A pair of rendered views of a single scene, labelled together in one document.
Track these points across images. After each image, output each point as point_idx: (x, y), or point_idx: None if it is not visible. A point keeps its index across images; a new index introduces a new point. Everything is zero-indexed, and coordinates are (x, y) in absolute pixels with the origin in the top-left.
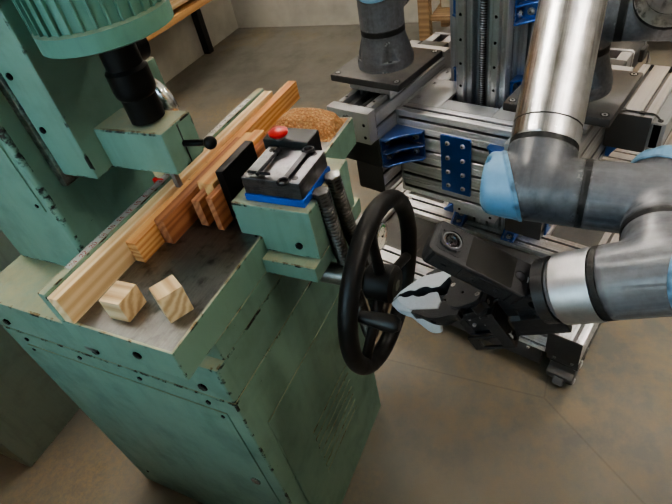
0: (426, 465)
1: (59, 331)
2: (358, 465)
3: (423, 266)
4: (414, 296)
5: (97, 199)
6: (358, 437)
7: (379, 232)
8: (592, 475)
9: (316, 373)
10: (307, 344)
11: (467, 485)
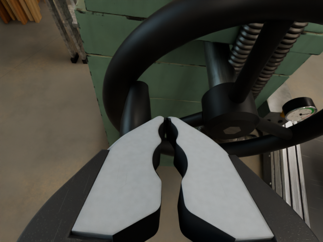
0: (173, 203)
1: None
2: (161, 166)
3: (295, 163)
4: (155, 145)
5: None
6: (171, 161)
7: (303, 109)
8: None
9: (169, 115)
10: (177, 97)
11: (170, 230)
